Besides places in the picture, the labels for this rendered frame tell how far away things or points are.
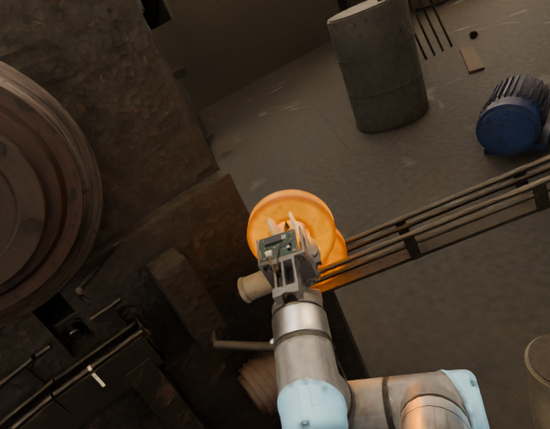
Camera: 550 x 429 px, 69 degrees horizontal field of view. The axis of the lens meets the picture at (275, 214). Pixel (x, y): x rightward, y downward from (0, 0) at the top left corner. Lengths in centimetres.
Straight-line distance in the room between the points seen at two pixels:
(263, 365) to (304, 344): 44
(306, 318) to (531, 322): 116
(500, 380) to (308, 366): 102
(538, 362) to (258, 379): 52
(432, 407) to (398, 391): 7
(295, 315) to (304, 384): 9
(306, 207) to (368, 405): 31
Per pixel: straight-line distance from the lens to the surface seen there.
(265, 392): 92
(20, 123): 75
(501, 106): 232
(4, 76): 78
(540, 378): 82
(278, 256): 57
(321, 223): 69
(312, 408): 47
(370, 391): 56
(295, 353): 49
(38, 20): 94
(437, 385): 54
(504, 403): 141
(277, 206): 67
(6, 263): 73
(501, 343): 153
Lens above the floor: 118
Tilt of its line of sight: 27 degrees down
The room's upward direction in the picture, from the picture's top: 24 degrees counter-clockwise
